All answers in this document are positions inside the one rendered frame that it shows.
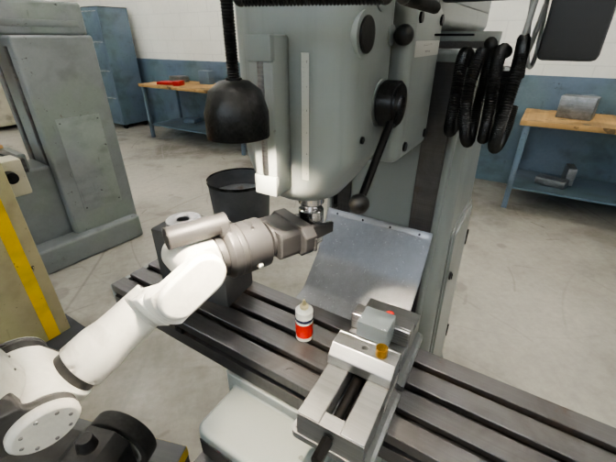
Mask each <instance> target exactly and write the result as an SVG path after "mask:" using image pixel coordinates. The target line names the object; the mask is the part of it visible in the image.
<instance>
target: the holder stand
mask: <svg viewBox="0 0 616 462"><path fill-rule="evenodd" d="M201 217H204V216H203V215H200V214H197V213H196V212H184V211H182V212H180V213H177V214H173V215H171V216H169V217H168V218H167V219H166V221H164V222H162V223H160V224H159V225H156V226H154V227H152V228H151V233H152V236H153V240H154V244H155V249H156V252H157V256H158V260H159V267H160V271H161V275H162V279H165V278H166V277H167V276H168V275H169V274H170V273H171V271H170V270H169V268H168V267H167V266H166V265H165V264H164V262H163V261H162V258H161V250H162V247H163V245H164V244H165V243H164V239H163V236H162V231H161V229H162V228H163V227H166V226H172V225H176V224H179V223H183V222H187V221H190V220H193V219H197V218H201ZM252 282H253V281H252V272H249V273H247V274H245V275H242V276H239V277H237V278H231V277H229V276H227V275H226V276H225V281H224V283H223V284H222V286H221V287H220V288H219V289H218V290H217V291H216V292H215V293H214V294H213V295H212V296H211V297H210V298H209V299H208V300H207V301H208V302H211V303H216V304H219V305H222V306H224V307H229V306H230V305H231V304H232V303H233V302H234V301H235V300H236V299H237V298H238V297H239V296H240V295H241V294H242V293H243V292H244V291H245V290H246V289H247V288H248V287H249V286H250V285H251V284H252Z"/></svg>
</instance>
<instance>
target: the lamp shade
mask: <svg viewBox="0 0 616 462"><path fill-rule="evenodd" d="M203 115H204V122H205V128H206V136H207V139H209V140H210V141H213V142H217V143H224V144H243V143H251V142H257V141H261V140H263V139H266V138H268V137H269V136H270V116H269V109H268V107H267V104H266V102H265V99H264V96H263V93H262V91H261V89H259V88H258V87H257V86H256V85H255V84H254V83H252V82H250V81H249V80H243V79H242V78H241V77H239V78H234V79H231V78H228V77H227V78H225V80H222V81H218V82H217V83H216V84H215V85H214V86H213V87H212V88H210V89H209V90H208V92H207V96H206V102H205V107H204V112H203Z"/></svg>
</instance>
